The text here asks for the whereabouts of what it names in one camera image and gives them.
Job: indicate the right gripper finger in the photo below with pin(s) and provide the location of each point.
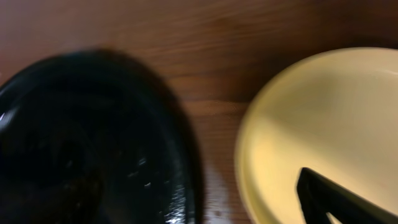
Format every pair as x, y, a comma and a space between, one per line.
320, 196

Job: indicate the yellow plate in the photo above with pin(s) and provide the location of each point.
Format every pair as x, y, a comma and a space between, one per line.
334, 113

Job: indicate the black round tray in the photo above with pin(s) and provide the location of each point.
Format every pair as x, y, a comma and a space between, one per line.
96, 137

